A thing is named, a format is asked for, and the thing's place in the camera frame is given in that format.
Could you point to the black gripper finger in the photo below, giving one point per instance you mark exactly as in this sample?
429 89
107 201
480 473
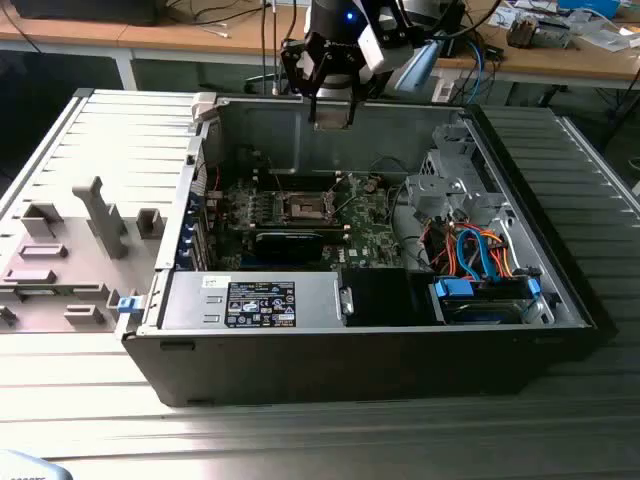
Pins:
302 65
370 82

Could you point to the silver-topped CPU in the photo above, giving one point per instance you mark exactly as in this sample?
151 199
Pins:
331 121

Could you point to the metal locking lever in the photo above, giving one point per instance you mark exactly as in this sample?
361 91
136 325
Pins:
276 176
348 200

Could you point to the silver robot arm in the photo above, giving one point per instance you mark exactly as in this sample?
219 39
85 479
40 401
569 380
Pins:
337 92

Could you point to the black RAM slot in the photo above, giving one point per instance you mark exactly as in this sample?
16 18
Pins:
285 227
300 172
300 176
300 180

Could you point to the CPU socket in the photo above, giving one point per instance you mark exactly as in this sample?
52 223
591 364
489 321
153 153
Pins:
302 207

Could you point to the CPU cooler heatsink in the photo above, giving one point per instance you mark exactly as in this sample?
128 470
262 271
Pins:
522 32

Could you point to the pale blue slanted stand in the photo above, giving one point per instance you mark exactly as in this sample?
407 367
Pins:
422 65

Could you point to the white labelled box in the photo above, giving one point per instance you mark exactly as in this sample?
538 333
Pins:
442 91

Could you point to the metal drive cage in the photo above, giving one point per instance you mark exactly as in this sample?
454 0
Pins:
435 192

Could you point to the green motherboard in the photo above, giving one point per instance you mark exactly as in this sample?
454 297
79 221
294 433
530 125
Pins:
372 235

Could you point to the wooden desk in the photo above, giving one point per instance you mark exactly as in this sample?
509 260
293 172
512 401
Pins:
150 35

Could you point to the black graphics card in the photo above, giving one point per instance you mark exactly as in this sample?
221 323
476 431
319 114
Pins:
290 246

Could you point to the metal drive unit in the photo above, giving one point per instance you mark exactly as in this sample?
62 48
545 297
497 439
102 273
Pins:
554 34

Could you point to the black plastic shroud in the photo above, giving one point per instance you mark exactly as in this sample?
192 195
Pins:
375 297

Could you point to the hard disk in blue carrier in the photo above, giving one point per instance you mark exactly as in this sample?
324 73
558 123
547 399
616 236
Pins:
452 290

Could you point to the black flat device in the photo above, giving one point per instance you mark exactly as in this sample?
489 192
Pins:
85 10

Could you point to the silver power supply unit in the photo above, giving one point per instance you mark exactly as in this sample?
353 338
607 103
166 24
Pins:
315 300

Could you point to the blue box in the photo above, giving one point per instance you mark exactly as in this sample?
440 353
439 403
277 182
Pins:
590 6

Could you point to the black PC case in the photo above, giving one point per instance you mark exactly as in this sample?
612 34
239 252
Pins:
350 365

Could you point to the blue plastic latch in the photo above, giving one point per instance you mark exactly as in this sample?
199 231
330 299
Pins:
129 305

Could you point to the grey parts rack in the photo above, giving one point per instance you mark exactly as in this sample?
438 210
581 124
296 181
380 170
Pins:
75 280

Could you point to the pale grey rounded device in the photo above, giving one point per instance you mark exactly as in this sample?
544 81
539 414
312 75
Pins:
25 467

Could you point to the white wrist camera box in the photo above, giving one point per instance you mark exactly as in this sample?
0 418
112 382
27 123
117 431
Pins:
371 50

